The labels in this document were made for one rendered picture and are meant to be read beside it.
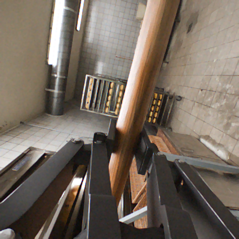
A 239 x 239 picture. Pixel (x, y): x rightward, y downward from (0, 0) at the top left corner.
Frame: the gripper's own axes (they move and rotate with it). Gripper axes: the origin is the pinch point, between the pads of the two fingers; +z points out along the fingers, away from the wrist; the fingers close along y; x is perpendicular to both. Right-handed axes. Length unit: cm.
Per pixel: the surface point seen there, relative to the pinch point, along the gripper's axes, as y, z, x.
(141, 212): 19, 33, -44
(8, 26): -144, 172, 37
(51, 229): -22, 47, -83
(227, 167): 91, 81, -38
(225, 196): 72, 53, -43
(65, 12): -123, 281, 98
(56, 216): -23, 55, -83
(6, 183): -79, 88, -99
